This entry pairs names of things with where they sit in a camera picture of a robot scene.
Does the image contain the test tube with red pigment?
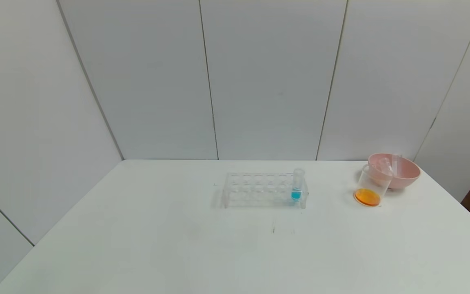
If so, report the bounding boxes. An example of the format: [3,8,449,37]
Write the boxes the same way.
[376,158,394,178]

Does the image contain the test tube with yellow pigment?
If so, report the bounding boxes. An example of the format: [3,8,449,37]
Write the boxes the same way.
[391,154,403,178]

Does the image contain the clear acrylic test tube rack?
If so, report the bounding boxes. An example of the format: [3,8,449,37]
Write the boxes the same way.
[213,171,310,209]

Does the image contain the test tube with blue pigment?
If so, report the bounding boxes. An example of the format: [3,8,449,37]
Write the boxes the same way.
[292,167,305,201]

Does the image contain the clear plastic measuring cup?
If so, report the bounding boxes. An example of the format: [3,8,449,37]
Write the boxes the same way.
[354,163,394,207]

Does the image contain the pink bowl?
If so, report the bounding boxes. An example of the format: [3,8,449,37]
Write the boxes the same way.
[368,153,422,190]

